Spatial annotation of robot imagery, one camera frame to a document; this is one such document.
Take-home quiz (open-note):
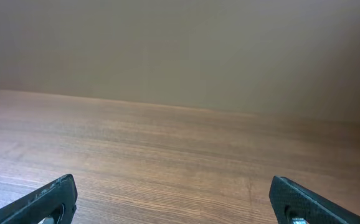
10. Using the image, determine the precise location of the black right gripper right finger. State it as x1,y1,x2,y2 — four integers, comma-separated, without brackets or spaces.
269,175,360,224

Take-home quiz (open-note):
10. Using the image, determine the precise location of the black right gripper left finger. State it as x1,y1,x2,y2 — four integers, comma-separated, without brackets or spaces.
0,174,78,224

